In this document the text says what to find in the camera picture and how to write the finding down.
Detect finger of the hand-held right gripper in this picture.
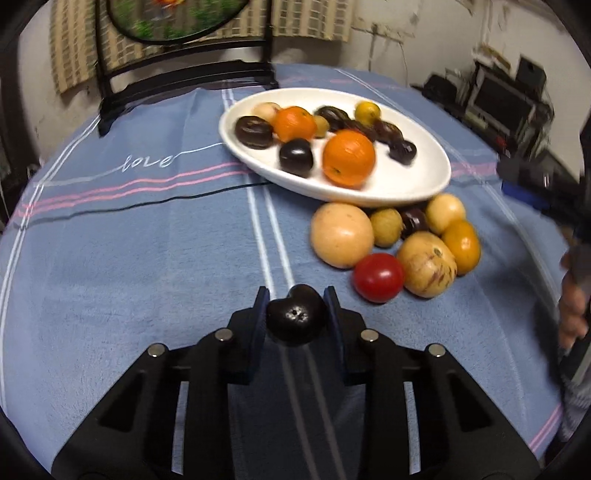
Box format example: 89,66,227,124
497,157,555,185
501,181,561,217

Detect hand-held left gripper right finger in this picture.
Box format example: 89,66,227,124
323,286,542,480

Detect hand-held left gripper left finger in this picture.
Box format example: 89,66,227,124
51,286,271,480

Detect dark brown water chestnut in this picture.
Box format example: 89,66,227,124
399,207,430,240
265,284,326,346
235,115,274,149
315,106,352,132
344,121,377,141
278,138,315,177
373,120,402,145
389,140,417,164

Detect white oval plate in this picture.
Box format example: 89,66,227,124
218,88,452,208

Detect small yellow-orange citrus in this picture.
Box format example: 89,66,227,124
355,102,382,126
441,219,482,276

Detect large orange mandarin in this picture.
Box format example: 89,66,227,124
322,129,376,188

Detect small orange mandarin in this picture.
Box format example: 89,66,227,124
272,106,315,143

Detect person's right hand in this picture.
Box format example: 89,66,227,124
556,251,591,352

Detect red cherry tomato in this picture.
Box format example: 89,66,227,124
353,253,406,304

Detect black computer monitor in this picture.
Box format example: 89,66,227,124
466,62,541,134

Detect pale yellow round fruit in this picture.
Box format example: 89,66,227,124
425,193,467,236

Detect large pale round fruit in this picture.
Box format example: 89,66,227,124
309,202,375,269

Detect black speaker box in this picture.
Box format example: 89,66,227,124
516,55,548,90

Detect tan longan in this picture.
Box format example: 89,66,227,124
370,209,403,248

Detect pale purple-striped melon fruit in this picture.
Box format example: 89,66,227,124
396,231,458,298

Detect blue striped tablecloth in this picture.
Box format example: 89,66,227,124
0,62,591,480

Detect beige checked curtain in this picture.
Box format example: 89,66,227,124
48,0,356,95

